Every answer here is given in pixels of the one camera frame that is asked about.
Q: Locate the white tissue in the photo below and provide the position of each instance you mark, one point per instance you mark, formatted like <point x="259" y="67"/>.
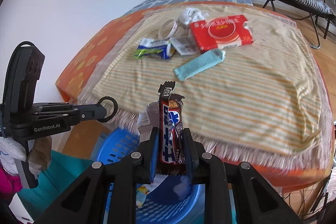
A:
<point x="182" y="189"/>

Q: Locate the long white paper wrapper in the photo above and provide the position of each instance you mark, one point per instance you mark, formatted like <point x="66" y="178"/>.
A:
<point x="145" y="189"/>

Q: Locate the blue plastic mesh basket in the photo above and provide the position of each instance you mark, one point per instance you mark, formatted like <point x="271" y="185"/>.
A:
<point x="167" y="200"/>

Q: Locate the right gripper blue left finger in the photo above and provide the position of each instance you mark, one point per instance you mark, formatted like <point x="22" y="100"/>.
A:
<point x="153" y="143"/>

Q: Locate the teal paper wrapper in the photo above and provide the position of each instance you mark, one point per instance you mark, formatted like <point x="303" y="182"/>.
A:
<point x="199" y="64"/>

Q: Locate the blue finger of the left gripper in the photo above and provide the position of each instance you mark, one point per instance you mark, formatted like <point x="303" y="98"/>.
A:
<point x="64" y="112"/>

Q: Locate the white plastic bag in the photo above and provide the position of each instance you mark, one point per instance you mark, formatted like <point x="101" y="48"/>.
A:
<point x="190" y="15"/>

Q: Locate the striped pillow on chair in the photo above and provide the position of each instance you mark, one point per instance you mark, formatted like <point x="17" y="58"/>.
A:
<point x="316" y="6"/>

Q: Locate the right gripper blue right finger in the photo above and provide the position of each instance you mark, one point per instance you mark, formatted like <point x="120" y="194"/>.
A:
<point x="191" y="155"/>

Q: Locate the white gloved left hand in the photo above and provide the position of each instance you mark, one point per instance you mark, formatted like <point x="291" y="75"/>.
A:
<point x="39" y="157"/>

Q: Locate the dark chocolate bar wrapper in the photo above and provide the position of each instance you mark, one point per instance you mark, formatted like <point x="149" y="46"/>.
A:
<point x="170" y="125"/>

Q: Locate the silver barcode sachet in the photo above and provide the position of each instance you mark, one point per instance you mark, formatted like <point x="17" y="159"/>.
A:
<point x="185" y="46"/>

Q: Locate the yellow striped towel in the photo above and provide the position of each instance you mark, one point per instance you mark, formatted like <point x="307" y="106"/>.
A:
<point x="264" y="95"/>

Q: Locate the blue seaweed soup packet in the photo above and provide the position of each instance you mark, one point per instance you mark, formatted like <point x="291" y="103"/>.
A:
<point x="153" y="47"/>

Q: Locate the red torn medicine box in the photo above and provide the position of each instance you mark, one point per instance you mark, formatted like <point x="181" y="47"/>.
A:
<point x="223" y="32"/>

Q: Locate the orange floral bedsheet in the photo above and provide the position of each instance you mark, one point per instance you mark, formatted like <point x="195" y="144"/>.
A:
<point x="92" y="56"/>

